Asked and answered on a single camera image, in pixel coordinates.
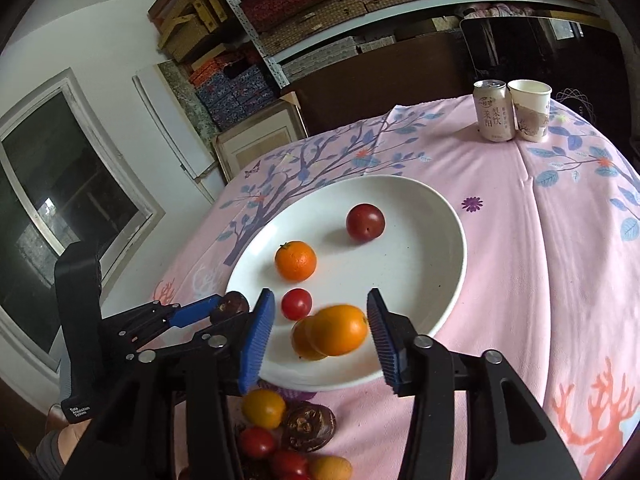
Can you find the stack of blue patterned boxes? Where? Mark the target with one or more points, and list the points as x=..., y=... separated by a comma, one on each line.
x=235, y=92

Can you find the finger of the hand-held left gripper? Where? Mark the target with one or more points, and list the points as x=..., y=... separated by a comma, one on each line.
x=210, y=327
x=195, y=311

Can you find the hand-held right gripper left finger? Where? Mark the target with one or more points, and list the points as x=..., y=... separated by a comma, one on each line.
x=257, y=342

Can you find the black glossy panel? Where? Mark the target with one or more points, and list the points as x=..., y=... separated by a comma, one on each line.
x=530, y=50

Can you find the white metal shelving rack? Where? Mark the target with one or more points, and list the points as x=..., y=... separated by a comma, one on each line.
x=380, y=12

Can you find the tan longan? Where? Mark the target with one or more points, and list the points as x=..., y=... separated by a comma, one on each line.
x=330, y=469

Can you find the pink printed tablecloth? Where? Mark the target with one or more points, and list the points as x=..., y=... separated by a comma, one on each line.
x=510, y=260

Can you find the wooden picture frame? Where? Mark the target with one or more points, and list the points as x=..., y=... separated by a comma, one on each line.
x=260, y=142

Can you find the yellow-orange tomato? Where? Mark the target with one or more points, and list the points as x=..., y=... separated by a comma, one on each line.
x=263, y=408

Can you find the dark brown water chestnut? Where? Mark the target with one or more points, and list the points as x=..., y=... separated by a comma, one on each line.
x=231, y=305
x=308, y=428

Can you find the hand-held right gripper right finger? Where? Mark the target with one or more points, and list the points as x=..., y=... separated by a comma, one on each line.
x=382, y=347

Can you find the person's left forearm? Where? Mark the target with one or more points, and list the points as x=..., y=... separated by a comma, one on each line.
x=55, y=447

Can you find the white ceramic plate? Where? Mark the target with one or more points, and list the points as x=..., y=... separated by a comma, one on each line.
x=400, y=270

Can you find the white paper cup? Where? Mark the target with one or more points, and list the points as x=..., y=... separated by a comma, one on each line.
x=531, y=110

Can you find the white framed window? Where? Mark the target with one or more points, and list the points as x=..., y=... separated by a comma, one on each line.
x=60, y=185

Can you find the dark red plum tomato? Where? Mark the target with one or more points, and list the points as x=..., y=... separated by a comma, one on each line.
x=365, y=221

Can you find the brown wooden cabinet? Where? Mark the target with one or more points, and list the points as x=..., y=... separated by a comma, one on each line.
x=380, y=80

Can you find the white drink can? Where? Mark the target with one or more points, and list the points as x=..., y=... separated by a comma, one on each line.
x=494, y=112

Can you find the mandarin orange with stem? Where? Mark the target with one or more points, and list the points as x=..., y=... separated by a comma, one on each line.
x=295, y=261

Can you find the white board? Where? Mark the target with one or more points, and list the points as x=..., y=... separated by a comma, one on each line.
x=170, y=120

